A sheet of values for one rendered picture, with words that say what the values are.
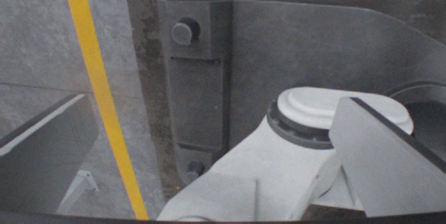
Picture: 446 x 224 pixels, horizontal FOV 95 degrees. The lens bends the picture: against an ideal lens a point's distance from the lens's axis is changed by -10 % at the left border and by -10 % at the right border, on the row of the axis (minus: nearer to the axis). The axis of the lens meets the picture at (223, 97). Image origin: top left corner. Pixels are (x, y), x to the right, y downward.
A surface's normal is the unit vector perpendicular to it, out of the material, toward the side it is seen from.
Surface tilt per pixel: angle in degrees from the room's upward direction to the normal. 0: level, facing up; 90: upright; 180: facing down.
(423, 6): 0
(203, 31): 0
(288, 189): 90
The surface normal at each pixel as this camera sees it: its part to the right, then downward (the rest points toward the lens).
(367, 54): -0.19, 0.48
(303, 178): 0.01, -0.87
